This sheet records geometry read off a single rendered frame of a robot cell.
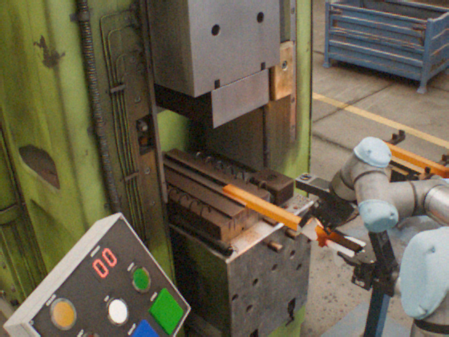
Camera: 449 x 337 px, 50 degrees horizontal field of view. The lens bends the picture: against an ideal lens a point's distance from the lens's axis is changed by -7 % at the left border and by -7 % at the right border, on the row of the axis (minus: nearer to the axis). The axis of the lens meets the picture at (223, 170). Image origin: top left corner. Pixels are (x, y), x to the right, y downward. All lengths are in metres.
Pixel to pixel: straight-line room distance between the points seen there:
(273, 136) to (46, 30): 0.86
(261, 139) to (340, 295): 1.17
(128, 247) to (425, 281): 0.63
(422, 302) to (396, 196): 0.42
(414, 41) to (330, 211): 3.85
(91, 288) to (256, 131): 0.87
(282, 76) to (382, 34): 3.57
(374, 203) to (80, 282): 0.59
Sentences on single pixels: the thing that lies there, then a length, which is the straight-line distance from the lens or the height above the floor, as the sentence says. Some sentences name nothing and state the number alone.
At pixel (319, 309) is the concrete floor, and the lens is 2.51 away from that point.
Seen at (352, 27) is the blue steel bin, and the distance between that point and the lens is 5.24.
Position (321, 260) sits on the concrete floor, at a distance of 2.77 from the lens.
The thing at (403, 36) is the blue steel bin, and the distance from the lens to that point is 5.00.
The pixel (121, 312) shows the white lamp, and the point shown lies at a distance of 1.02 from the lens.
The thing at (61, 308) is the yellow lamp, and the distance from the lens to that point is 0.93.
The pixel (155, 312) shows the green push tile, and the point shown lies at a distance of 1.08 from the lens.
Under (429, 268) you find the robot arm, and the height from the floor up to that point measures 1.39.
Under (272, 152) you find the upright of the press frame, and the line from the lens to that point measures 1.67.
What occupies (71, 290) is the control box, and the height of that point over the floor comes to 1.18.
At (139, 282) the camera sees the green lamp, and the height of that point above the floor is 1.09.
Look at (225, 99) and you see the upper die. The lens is 1.22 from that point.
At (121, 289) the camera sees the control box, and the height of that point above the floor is 1.11.
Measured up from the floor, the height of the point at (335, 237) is 1.02.
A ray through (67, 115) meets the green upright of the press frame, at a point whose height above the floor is 1.38.
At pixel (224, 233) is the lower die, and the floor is 0.95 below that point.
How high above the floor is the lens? 1.80
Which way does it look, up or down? 31 degrees down
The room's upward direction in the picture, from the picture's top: 3 degrees counter-clockwise
